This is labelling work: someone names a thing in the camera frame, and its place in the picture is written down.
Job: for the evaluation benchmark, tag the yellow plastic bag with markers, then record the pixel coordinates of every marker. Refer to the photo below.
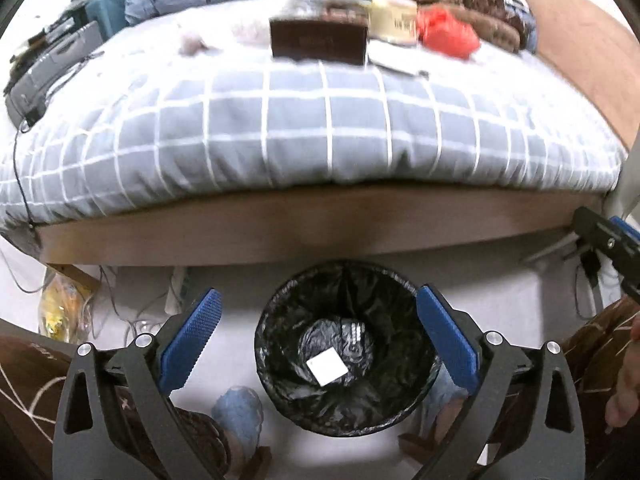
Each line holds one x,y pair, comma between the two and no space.
62,310

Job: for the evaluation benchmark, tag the blue fuzzy slipper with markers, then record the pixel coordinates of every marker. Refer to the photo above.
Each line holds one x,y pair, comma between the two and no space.
442,400
237,415

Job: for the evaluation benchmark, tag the white power strip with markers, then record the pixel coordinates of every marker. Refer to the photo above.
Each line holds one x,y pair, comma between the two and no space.
176,287

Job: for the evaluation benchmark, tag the grey grid bedsheet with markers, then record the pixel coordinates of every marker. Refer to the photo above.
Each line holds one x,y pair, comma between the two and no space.
300,135

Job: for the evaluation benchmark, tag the clear bubble wrap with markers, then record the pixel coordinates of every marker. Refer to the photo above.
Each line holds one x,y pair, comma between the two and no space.
240,27

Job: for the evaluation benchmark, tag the teal plastic box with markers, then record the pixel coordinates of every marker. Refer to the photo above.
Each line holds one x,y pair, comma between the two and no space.
107,10

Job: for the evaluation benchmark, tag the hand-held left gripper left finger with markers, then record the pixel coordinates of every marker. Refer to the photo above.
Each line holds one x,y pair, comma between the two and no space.
192,340

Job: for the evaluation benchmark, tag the white paper scrap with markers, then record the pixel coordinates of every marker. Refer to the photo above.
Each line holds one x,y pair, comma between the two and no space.
327,366

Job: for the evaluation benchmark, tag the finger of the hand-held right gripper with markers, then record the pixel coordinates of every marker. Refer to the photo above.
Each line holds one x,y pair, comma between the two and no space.
627,230

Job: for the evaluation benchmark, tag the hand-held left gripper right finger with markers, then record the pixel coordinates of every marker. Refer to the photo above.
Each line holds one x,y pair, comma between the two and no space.
445,340

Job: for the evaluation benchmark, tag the wooden headboard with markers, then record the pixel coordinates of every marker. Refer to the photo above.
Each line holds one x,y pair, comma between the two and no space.
590,50

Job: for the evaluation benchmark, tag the black lined trash bin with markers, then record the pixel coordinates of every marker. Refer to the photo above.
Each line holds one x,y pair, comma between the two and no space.
280,360

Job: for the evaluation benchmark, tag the grey hard case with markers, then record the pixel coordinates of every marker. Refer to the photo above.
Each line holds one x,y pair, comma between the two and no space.
45,70

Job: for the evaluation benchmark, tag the person's right hand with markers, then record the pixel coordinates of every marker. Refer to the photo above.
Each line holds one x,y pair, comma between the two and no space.
625,395

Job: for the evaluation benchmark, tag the white paper napkin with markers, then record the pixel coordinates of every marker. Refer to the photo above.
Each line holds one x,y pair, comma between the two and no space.
395,55

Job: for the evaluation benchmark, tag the red plastic bag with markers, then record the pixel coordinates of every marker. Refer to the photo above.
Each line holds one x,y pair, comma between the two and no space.
445,30

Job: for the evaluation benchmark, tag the brown cardboard box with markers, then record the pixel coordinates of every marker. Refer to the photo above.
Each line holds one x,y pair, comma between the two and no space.
315,40

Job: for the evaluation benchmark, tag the wooden bed frame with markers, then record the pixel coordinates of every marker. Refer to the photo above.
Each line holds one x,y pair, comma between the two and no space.
300,230

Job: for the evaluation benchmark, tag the white furniture post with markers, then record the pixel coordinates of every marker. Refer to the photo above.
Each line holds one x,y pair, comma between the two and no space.
627,185

